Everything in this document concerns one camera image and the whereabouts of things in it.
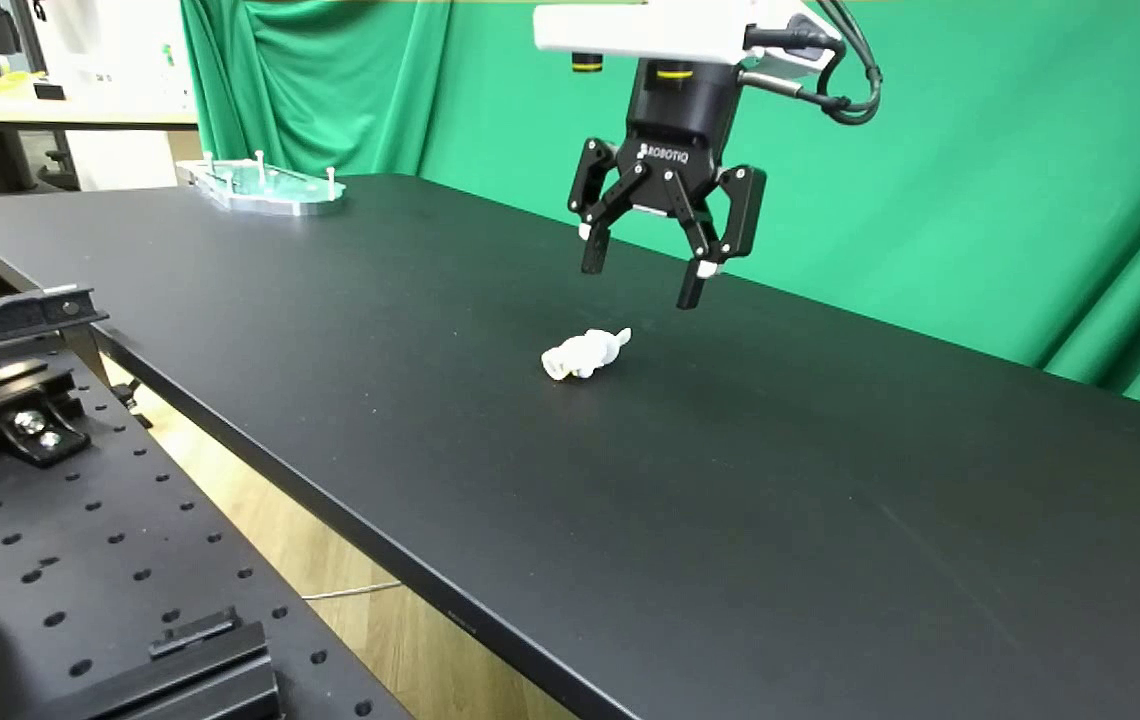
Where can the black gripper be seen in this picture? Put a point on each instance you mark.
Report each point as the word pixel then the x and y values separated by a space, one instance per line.
pixel 676 127

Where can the white toy figure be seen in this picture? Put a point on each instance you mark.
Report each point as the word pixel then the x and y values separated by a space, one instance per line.
pixel 581 353

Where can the green curtain backdrop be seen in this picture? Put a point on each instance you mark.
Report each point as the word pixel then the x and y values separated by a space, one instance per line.
pixel 994 163

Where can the clear acrylic plate with standoffs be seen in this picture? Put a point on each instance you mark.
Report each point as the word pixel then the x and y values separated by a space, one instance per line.
pixel 262 199

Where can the white cabinet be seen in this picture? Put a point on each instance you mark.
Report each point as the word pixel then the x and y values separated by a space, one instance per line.
pixel 114 47

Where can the small black box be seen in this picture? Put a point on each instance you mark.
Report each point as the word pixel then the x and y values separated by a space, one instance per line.
pixel 50 89

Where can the black perforated breadboard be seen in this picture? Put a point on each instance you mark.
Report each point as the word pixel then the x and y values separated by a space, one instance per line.
pixel 91 533

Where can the black clamp with silver bolts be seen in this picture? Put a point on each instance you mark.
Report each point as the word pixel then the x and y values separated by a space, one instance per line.
pixel 43 432

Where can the light wooden desk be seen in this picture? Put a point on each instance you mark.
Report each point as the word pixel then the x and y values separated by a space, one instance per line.
pixel 8 108

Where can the black flat bar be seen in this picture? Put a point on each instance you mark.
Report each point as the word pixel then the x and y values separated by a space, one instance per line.
pixel 183 664

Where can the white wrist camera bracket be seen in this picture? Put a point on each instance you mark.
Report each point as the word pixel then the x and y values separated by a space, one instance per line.
pixel 649 31

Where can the black metal rail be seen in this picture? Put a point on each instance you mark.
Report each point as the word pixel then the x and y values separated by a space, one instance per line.
pixel 8 322

